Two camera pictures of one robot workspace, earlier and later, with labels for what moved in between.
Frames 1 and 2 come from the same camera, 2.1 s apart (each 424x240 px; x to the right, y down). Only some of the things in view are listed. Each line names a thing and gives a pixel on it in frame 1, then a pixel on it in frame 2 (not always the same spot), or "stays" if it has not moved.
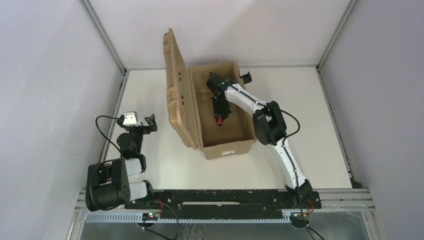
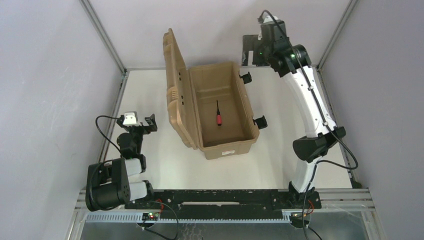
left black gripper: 145,125 stays
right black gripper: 219,112 to 250,51
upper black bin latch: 246,78 stays
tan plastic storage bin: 190,99 stays
